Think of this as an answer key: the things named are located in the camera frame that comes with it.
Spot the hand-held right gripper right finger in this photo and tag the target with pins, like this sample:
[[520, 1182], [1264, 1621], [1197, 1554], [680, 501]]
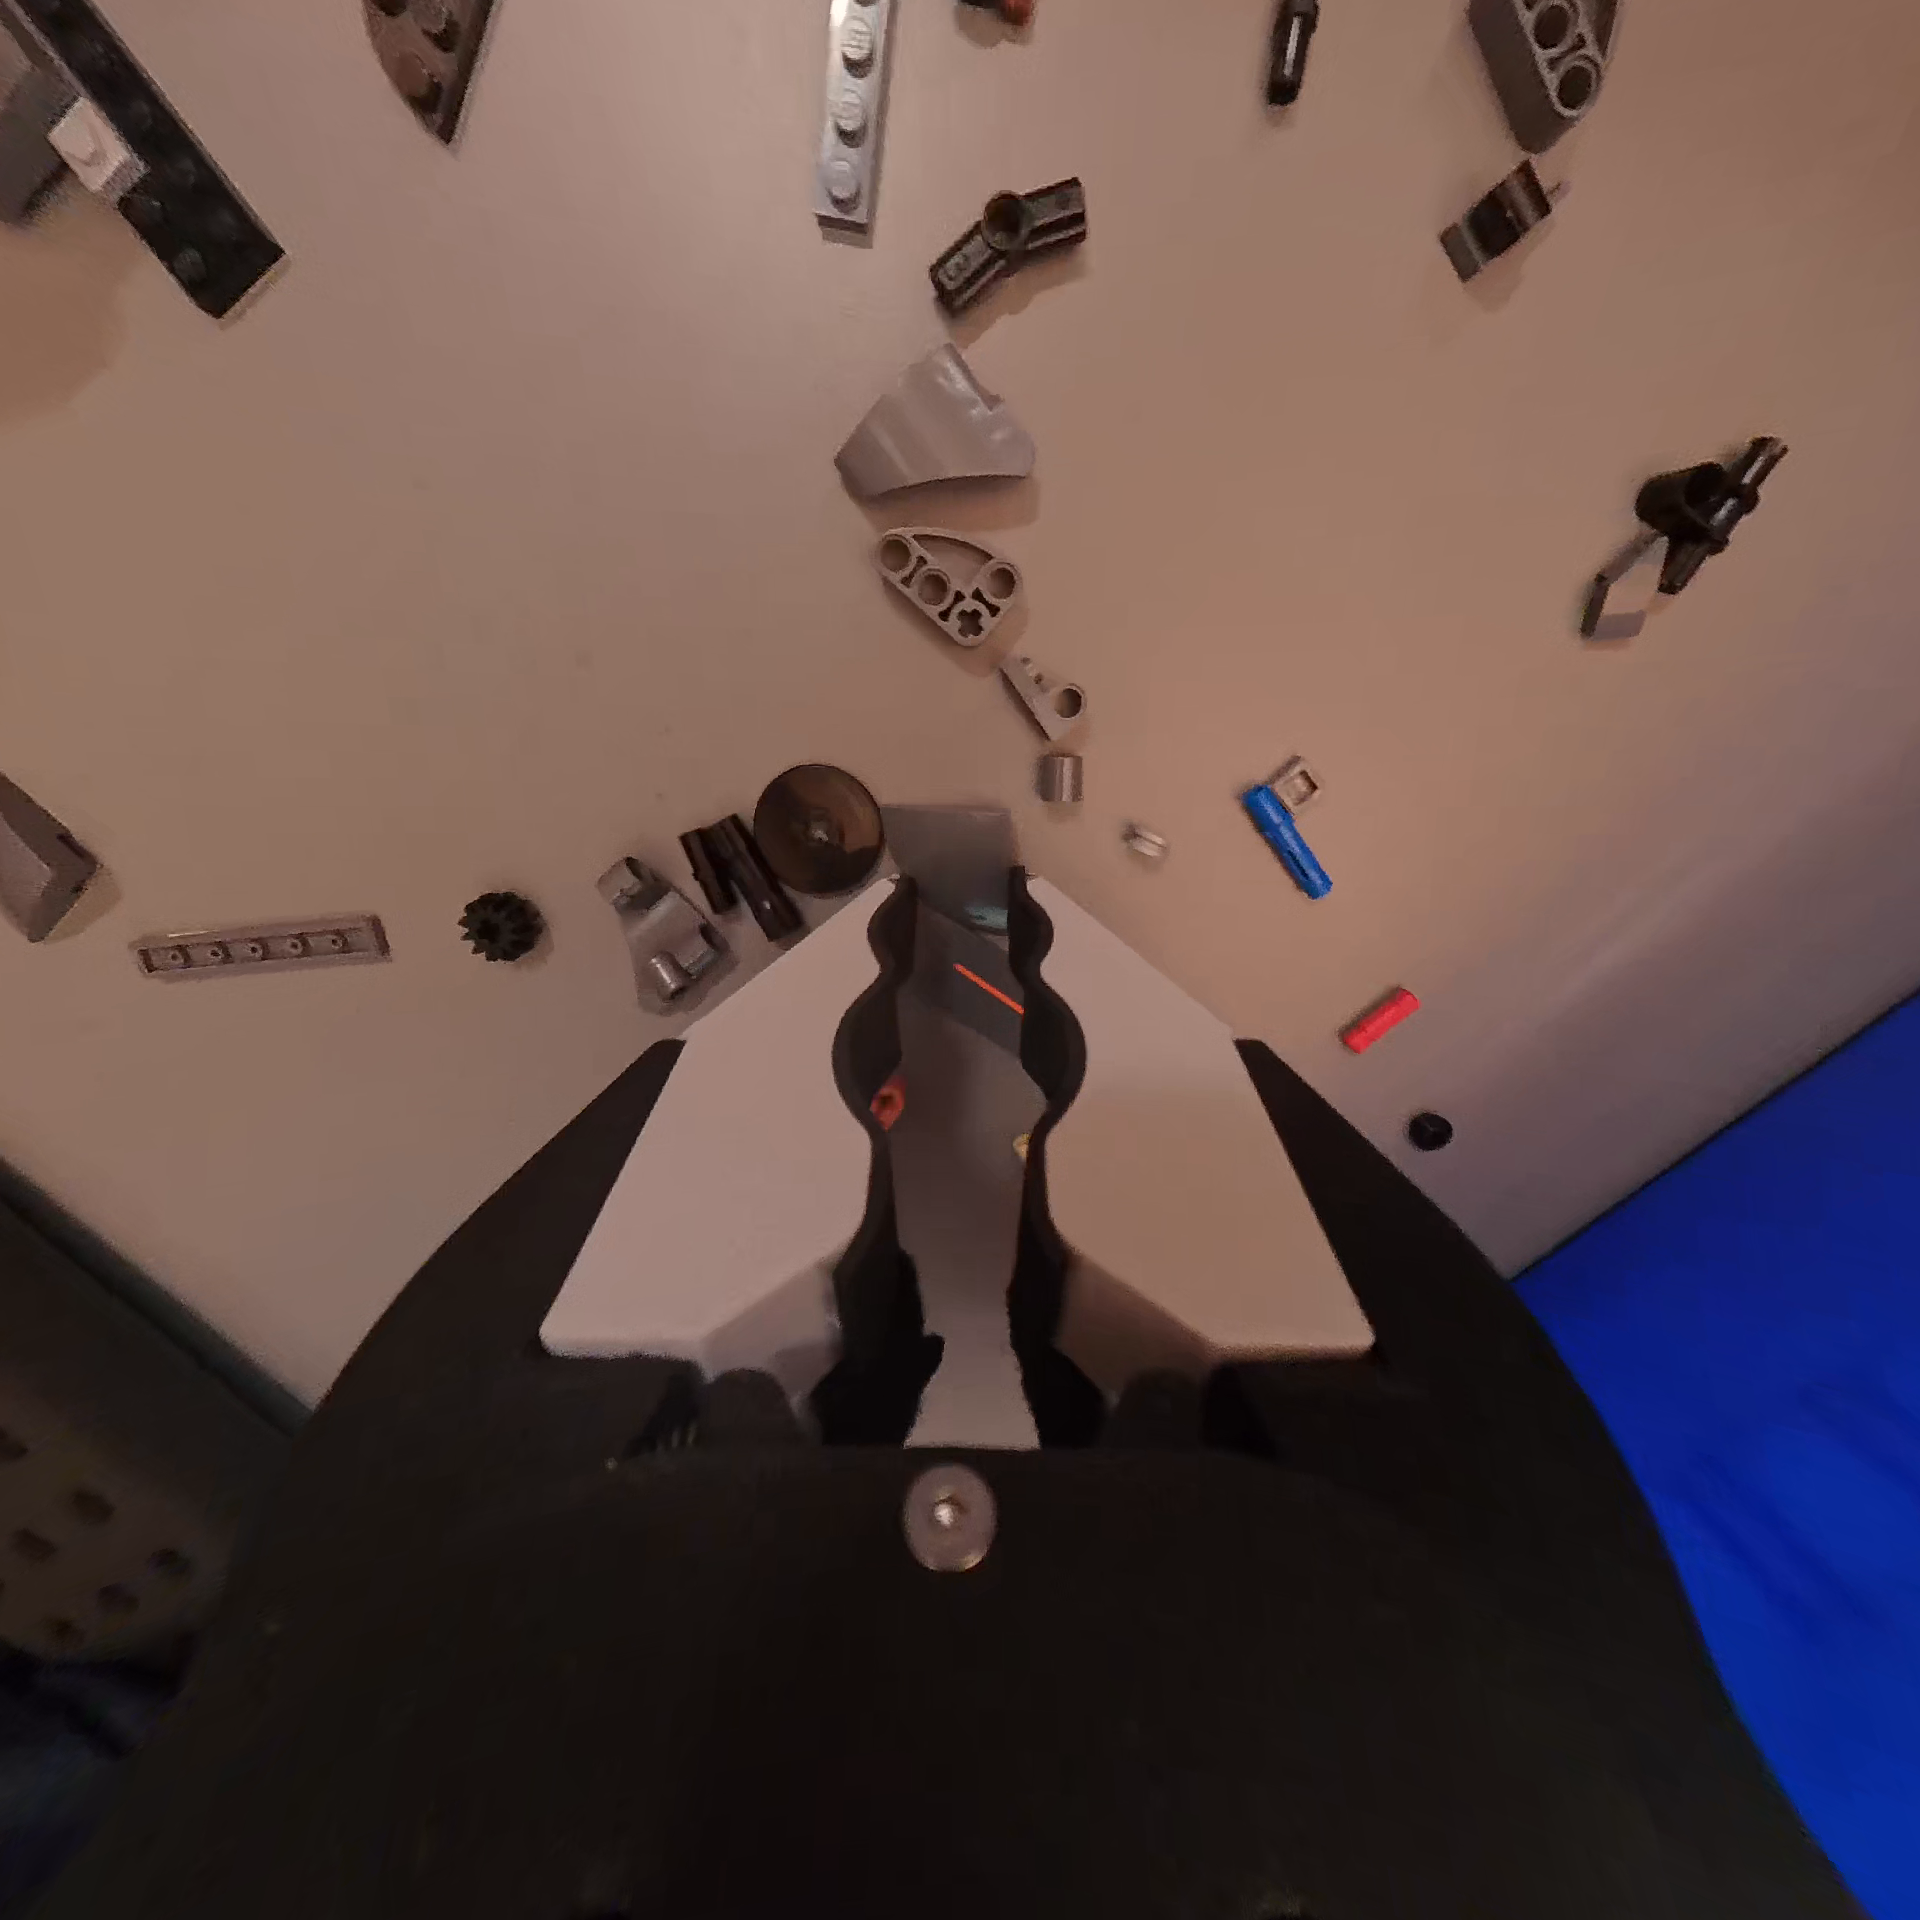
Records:
[[1184, 1200]]

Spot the blue lego pin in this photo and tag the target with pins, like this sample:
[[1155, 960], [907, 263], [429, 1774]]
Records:
[[1287, 845]]

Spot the black angled lego connector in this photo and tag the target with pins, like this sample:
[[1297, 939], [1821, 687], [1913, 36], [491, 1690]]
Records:
[[997, 247]]

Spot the grey lego connector piece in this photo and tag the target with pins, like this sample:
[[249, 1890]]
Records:
[[668, 939]]

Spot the long light grey lego plate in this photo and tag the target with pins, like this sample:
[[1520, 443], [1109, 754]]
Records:
[[852, 120]]

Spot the black plate lego assembly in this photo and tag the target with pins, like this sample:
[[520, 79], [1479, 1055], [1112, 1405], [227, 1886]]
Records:
[[194, 226]]

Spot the orange lego liftarm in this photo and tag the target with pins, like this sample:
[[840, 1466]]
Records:
[[887, 1107]]

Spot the small grey piece with hole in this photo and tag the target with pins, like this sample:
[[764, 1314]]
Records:
[[1035, 692]]

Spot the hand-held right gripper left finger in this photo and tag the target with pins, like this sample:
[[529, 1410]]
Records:
[[721, 1200]]

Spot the red lego axle pin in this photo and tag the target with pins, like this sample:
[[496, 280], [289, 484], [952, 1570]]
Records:
[[1380, 1020]]

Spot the black lego pin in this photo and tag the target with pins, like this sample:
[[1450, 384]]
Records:
[[1289, 53], [764, 886], [708, 869]]

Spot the dark rounded lego wedge plate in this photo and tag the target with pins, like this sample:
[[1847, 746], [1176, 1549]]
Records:
[[434, 60]]

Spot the black perforated pad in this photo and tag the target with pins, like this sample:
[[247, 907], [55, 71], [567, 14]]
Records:
[[90, 1501]]

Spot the black lego dish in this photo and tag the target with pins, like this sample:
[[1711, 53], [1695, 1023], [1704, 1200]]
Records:
[[795, 826]]

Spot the grey quarter dome lego piece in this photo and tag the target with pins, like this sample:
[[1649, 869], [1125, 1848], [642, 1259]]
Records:
[[43, 878]]

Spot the black lego gear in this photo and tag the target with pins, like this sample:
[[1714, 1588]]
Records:
[[503, 926]]

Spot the black round lego stud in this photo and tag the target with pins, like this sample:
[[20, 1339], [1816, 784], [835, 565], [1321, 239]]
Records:
[[1429, 1132]]

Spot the black connector with grey band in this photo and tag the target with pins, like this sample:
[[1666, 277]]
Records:
[[1688, 504]]

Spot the small grey lego cylinder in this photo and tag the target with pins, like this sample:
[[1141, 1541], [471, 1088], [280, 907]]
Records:
[[1059, 779]]

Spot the grey tile with orange stripe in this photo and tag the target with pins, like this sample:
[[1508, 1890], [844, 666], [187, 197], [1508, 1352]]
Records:
[[961, 863]]

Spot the grey curved lego slope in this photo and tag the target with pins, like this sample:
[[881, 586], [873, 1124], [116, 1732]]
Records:
[[930, 435]]

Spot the blue mat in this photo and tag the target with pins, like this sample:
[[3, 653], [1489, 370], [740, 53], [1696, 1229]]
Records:
[[1769, 1349]]

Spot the black and grey lego clip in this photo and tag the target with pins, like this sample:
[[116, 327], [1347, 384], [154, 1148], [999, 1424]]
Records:
[[1500, 223]]

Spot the grey grooved lego plate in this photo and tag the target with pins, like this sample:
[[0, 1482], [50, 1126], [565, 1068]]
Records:
[[352, 939]]

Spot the dark grey thick lego liftarm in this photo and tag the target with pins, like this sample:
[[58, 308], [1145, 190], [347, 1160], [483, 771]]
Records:
[[1545, 68]]

